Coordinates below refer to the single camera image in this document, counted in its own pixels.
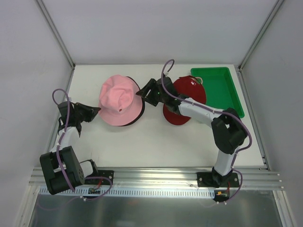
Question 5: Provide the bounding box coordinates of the black baseball cap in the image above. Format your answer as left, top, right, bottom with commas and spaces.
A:
104, 76, 145, 127

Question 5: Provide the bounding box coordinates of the red baseball cap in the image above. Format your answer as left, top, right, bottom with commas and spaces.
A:
163, 75, 206, 126

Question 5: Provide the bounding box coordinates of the light pink baseball cap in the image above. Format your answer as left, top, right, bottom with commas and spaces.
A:
98, 75, 145, 126

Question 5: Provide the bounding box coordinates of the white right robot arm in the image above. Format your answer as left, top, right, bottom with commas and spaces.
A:
136, 77, 248, 188

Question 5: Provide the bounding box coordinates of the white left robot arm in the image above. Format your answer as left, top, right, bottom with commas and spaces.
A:
40, 101, 101, 195

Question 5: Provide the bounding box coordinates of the green plastic tray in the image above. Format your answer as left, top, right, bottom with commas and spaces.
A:
190, 67, 245, 118

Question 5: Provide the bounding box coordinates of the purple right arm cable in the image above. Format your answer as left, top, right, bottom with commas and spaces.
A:
161, 59, 253, 206

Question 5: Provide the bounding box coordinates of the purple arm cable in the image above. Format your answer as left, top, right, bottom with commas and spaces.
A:
51, 88, 114, 201
161, 59, 253, 206

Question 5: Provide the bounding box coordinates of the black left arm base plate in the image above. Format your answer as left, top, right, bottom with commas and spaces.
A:
85, 170, 115, 186

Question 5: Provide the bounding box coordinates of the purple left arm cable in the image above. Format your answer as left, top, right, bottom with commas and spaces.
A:
51, 88, 114, 201

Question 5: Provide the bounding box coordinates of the white slotted cable duct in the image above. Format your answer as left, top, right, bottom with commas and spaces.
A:
39, 186, 217, 198

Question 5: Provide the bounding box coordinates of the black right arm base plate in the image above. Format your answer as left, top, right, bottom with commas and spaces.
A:
196, 171, 240, 188

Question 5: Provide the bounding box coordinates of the left aluminium frame post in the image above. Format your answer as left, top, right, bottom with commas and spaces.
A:
35, 0, 75, 69

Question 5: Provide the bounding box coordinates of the aluminium frame post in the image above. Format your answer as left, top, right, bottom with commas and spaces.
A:
35, 0, 75, 69
238, 0, 285, 71

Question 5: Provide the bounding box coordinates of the aluminium mounting rail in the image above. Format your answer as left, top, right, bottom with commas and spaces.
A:
29, 166, 284, 191

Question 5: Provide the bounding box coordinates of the right aluminium frame post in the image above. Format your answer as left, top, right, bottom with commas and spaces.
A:
238, 0, 285, 71

